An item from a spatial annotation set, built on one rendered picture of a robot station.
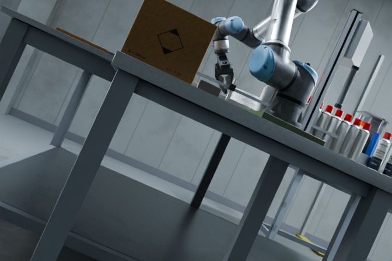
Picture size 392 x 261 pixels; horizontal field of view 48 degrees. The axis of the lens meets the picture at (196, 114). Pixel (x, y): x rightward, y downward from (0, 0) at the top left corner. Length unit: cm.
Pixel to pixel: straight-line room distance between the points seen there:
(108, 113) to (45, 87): 371
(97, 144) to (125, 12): 375
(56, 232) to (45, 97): 370
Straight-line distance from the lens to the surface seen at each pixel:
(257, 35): 207
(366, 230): 139
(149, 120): 479
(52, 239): 122
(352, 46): 212
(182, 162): 488
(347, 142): 227
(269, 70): 156
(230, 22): 203
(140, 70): 112
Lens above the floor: 75
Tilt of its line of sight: 1 degrees up
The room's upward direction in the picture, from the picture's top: 24 degrees clockwise
